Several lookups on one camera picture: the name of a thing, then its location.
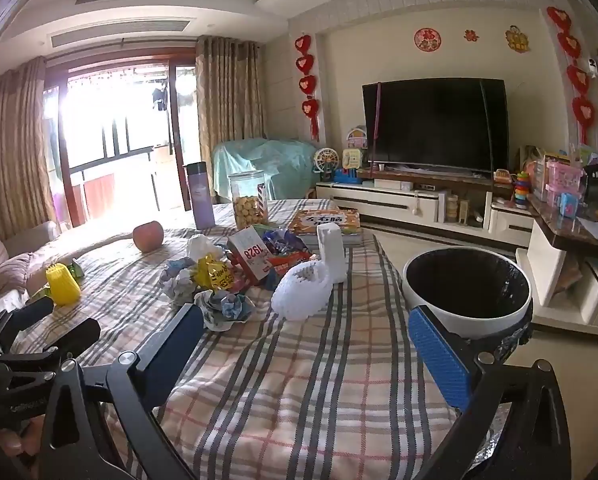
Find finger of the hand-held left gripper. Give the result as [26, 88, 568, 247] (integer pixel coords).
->
[8, 317, 102, 362]
[0, 297, 56, 352]

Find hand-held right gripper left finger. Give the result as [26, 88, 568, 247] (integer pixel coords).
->
[38, 303, 206, 480]

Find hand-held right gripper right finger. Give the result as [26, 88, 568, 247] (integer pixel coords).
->
[408, 305, 587, 480]

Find white round trash bin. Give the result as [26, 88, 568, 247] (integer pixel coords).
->
[403, 247, 534, 341]

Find blue grey paper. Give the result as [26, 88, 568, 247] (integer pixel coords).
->
[195, 290, 256, 332]
[160, 257, 200, 306]

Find yellow snack packet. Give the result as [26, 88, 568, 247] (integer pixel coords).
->
[194, 253, 230, 291]

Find white tissue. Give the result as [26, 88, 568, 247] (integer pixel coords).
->
[186, 234, 224, 261]

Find red and white carton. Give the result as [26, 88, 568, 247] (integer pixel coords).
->
[227, 226, 274, 281]

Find white foam net sleeve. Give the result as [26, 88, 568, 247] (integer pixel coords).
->
[271, 260, 332, 322]

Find red snack wrapper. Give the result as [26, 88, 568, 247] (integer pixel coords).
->
[266, 250, 314, 276]

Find blue snack wrapper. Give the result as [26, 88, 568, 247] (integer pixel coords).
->
[261, 227, 300, 256]

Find person's left hand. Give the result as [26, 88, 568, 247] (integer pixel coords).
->
[0, 411, 44, 462]

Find yellow plastic toy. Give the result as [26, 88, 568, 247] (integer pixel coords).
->
[45, 262, 82, 306]

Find striped sofa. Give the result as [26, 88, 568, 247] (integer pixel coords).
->
[0, 220, 60, 311]

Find red apple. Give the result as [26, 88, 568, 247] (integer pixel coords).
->
[133, 220, 165, 252]

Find checked tablecloth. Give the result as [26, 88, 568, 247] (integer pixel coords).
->
[9, 199, 460, 480]

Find marble top cabinet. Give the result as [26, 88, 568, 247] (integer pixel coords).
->
[516, 192, 598, 326]

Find purple water bottle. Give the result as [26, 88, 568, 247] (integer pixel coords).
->
[185, 161, 216, 229]

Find clear cookie jar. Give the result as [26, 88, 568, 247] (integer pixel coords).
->
[227, 170, 270, 231]

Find white television cabinet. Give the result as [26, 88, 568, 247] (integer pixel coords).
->
[315, 167, 534, 248]

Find beige striped curtain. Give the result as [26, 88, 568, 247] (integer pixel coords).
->
[195, 35, 267, 161]
[0, 55, 54, 241]

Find orange children's book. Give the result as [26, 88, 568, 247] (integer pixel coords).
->
[287, 209, 364, 247]

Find teal covered furniture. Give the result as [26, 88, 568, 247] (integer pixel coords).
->
[213, 138, 317, 201]

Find pink storage boxes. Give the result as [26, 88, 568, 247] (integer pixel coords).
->
[545, 160, 584, 202]

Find ferris wheel toy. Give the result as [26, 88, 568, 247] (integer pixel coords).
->
[313, 148, 336, 183]

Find black flat television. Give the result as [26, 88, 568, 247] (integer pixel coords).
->
[362, 78, 510, 175]

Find wide ceiling air vent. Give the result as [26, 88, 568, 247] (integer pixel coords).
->
[50, 19, 192, 48]

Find stacking ring toy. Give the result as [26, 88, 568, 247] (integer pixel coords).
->
[513, 171, 530, 209]

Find wooden balcony door frame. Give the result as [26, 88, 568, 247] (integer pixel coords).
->
[44, 47, 197, 226]

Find red heart decoration string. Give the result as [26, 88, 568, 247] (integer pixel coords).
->
[294, 35, 320, 142]
[546, 6, 596, 143]

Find round red wall decoration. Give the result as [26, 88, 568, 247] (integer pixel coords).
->
[414, 28, 440, 53]

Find yellow figure wall decoration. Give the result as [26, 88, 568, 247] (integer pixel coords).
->
[505, 25, 530, 53]

